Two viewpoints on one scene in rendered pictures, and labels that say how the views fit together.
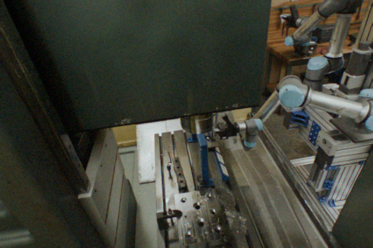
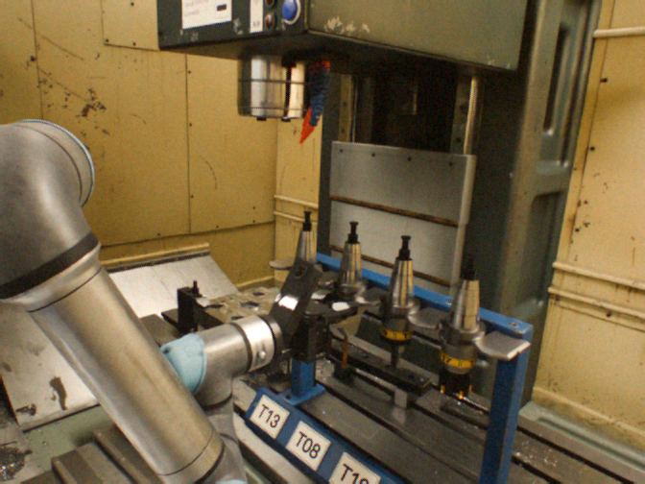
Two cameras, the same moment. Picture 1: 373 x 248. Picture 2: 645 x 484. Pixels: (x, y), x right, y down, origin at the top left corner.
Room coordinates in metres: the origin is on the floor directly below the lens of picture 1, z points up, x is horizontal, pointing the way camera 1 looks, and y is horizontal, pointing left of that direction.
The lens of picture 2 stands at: (1.71, -0.68, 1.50)
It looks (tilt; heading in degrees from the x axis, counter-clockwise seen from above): 15 degrees down; 139
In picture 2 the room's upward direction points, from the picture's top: 3 degrees clockwise
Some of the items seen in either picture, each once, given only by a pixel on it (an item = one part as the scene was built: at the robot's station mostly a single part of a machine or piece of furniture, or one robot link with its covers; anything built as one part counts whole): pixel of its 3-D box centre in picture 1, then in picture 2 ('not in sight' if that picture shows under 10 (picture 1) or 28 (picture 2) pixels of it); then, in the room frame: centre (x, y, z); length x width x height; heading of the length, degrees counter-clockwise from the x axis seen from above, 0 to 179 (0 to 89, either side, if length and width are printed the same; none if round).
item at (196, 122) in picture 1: (198, 110); (274, 88); (0.80, -0.05, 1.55); 0.16 x 0.16 x 0.12
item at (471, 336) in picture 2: not in sight; (462, 331); (1.36, -0.11, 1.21); 0.06 x 0.06 x 0.03
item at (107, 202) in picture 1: (112, 190); (389, 235); (0.77, 0.39, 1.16); 0.48 x 0.05 x 0.51; 4
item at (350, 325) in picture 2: not in sight; (352, 319); (1.18, -0.14, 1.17); 0.09 x 0.03 x 0.06; 81
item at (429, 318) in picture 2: not in sight; (428, 319); (1.31, -0.11, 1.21); 0.07 x 0.05 x 0.01; 94
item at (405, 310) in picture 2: not in sight; (398, 307); (1.25, -0.12, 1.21); 0.06 x 0.06 x 0.03
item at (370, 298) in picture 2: not in sight; (371, 297); (1.20, -0.12, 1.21); 0.07 x 0.05 x 0.01; 94
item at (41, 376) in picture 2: not in sight; (149, 326); (0.14, -0.10, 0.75); 0.89 x 0.67 x 0.26; 94
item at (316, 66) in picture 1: (316, 67); not in sight; (1.55, -0.97, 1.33); 0.13 x 0.12 x 0.14; 109
